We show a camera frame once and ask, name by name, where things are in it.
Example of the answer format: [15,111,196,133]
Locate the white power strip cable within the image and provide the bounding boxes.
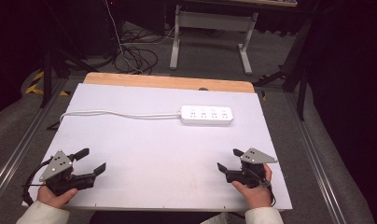
[59,108,182,124]

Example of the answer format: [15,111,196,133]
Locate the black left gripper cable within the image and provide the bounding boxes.
[21,156,54,207]

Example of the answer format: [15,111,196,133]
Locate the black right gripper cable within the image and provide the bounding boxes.
[260,176,277,208]

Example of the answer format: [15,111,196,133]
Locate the white metal desk frame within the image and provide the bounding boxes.
[169,4,259,76]

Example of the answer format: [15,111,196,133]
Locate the person's dark lap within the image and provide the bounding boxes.
[89,210,223,224]

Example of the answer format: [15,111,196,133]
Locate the yellow black hazard tape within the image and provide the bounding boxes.
[24,70,71,97]

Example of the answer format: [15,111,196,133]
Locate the wooden desk top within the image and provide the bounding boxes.
[204,0,299,8]

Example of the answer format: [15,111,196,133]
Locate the white power strip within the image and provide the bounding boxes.
[179,105,234,127]

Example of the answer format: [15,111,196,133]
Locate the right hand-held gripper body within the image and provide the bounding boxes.
[225,147,279,189]

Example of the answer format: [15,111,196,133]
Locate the person's right hand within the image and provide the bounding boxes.
[230,163,273,210]

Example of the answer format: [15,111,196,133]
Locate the white board sheet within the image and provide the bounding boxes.
[21,82,294,213]

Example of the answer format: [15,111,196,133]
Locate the aluminium rail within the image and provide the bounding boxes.
[283,92,344,224]
[0,77,70,202]

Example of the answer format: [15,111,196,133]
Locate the black floor cables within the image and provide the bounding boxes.
[113,29,160,76]

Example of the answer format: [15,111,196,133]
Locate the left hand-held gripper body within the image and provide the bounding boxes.
[38,149,97,197]

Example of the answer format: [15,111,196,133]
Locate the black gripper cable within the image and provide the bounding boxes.
[260,176,277,208]
[21,156,54,207]

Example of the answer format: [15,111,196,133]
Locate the person's left hand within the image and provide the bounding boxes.
[36,185,79,210]

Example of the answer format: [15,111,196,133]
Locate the thin white floor cable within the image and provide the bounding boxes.
[104,0,145,75]

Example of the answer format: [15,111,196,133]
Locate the black metal stand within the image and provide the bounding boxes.
[252,17,314,121]
[40,0,99,109]

